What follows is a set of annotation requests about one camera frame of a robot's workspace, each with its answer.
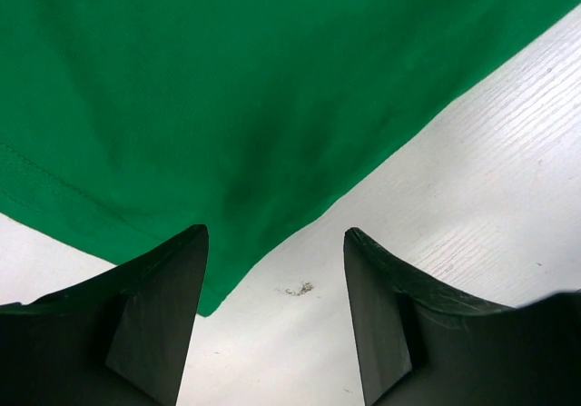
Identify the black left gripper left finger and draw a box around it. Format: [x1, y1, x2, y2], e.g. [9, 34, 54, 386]
[1, 225, 209, 405]

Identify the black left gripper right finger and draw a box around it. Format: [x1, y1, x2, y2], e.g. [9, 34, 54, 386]
[343, 228, 580, 405]

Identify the green t shirt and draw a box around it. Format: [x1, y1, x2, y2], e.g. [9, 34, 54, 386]
[1, 0, 580, 316]

